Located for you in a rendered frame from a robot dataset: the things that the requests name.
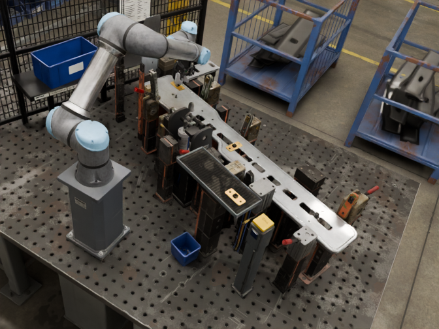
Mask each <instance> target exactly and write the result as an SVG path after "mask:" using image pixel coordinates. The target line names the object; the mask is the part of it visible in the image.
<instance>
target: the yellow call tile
mask: <svg viewBox="0 0 439 329"><path fill-rule="evenodd" d="M252 223H254V224H255V225H256V226H257V227H258V228H259V229H260V230H261V231H262V232H264V231H266V230H267V229H269V228H270V227H272V226H273V225H274V223H273V222H272V221H271V220H270V219H269V218H268V217H267V216H266V215H265V214H262V215H260V216H259V217H257V218H255V219H254V220H253V221H252Z"/></svg>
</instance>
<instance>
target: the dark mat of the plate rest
mask: <svg viewBox="0 0 439 329"><path fill-rule="evenodd" d="M179 160H180V161H182V162H183V163H184V164H185V165H186V166H187V167H188V168H189V169H190V170H191V171H192V172H193V173H194V174H195V175H196V176H197V177H198V178H199V179H200V180H201V181H202V182H203V183H204V184H205V185H206V186H207V187H208V188H210V189H211V190H212V191H213V192H214V193H215V194H216V195H217V196H218V197H219V198H220V199H221V200H222V201H223V202H224V203H226V205H228V207H230V208H231V209H232V210H233V211H234V212H235V213H236V214H238V213H240V212H242V211H244V210H245V209H247V208H249V207H250V206H252V205H254V204H255V203H257V202H259V201H260V200H259V199H258V198H257V197H256V196H255V195H254V194H253V193H251V192H250V191H249V190H248V189H247V188H245V186H243V184H241V183H240V182H239V181H238V180H237V179H236V178H235V177H234V176H232V175H231V174H230V173H229V172H228V171H227V170H226V169H224V167H222V166H221V165H220V164H219V163H218V162H217V161H216V160H215V159H213V158H212V157H211V156H210V155H209V154H208V153H207V152H205V150H204V149H203V148H201V149H199V150H197V151H195V152H193V153H190V154H189V155H186V156H185V157H182V158H180V159H179ZM229 189H233V190H234V191H236V192H237V193H238V194H239V195H240V196H241V197H242V198H243V199H244V200H245V201H246V202H245V203H243V204H241V205H240V206H239V205H238V204H236V203H235V202H234V201H233V200H232V199H231V198H230V197H229V196H228V195H226V194H225V192H226V191H227V190H229Z"/></svg>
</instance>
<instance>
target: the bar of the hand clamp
mask: <svg viewBox="0 0 439 329"><path fill-rule="evenodd" d="M157 73H158V74H160V73H161V71H160V69H159V68H157V69H156V71H154V70H153V69H151V70H149V75H148V77H150V86H151V92H152V93H154V95H155V97H156V96H157V95H159V91H158V84H157Z"/></svg>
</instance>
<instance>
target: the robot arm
mask: <svg viewBox="0 0 439 329"><path fill-rule="evenodd" d="M97 28H98V30H97V33H98V35H99V38H98V39H97V42H98V45H99V47H98V49H97V50H96V52H95V54H94V55H93V57H92V59H91V61H90V63H89V65H88V66H87V68H86V70H85V72H84V73H83V75H82V77H81V79H80V81H79V83H78V85H77V86H76V88H75V90H74V91H73V94H72V95H71V97H70V99H69V100H68V101H67V102H63V103H62V105H61V106H57V107H55V108H54V109H52V110H51V111H50V112H49V114H48V116H47V118H46V127H47V131H48V132H49V133H50V134H51V135H52V136H53V137H54V138H56V139H57V140H60V141H61V142H63V143H64V144H66V145H67V146H69V147H70V148H72V149H74V150H75V151H77V153H78V162H77V165H76V168H75V177H76V180H77V181H78V182H79V183H80V184H82V185H83V186H86V187H102V186H104V185H106V184H108V183H110V182H111V181H112V179H113V177H114V167H113V165H112V163H111V161H110V159H109V135H108V131H107V129H106V127H105V126H104V125H103V124H102V123H99V122H98V121H91V120H89V119H90V114H89V111H90V109H91V107H92V106H93V103H94V102H95V100H96V98H97V96H98V95H99V93H100V91H101V90H102V88H103V86H104V84H105V82H106V80H107V78H108V77H109V75H110V73H111V72H112V69H113V68H114V66H115V64H116V62H117V60H118V59H119V58H120V57H124V56H125V55H126V53H127V52H129V53H131V54H134V55H138V56H142V57H150V58H156V59H161V58H162V57H168V58H169V59H177V61H176V63H175V64H174V67H173V69H172V78H173V80H174V83H175V85H176V86H178V84H179V85H182V82H183V81H185V82H187V83H188V82H189V80H188V78H187V76H192V74H193V75H194V73H195V65H193V64H192V63H191V62H192V61H195V62H197V63H198V64H201V65H205V64H207V63H208V61H209V59H210V50H208V49H207V48H205V47H203V46H201V45H199V44H196V43H195V39H196V34H197V25H196V24H195V23H193V22H190V21H185V22H183V23H182V26H181V30H179V31H177V32H175V33H173V34H172V35H169V36H168V37H166V36H165V35H163V34H161V33H157V32H155V31H153V30H152V29H150V28H148V27H146V26H145V25H142V24H141V23H138V22H136V21H134V20H132V19H130V18H128V17H127V16H126V15H124V14H120V13H117V12H111V13H108V14H106V15H104V16H103V17H102V18H101V20H100V22H99V24H98V26H97ZM193 68H194V72H193Z"/></svg>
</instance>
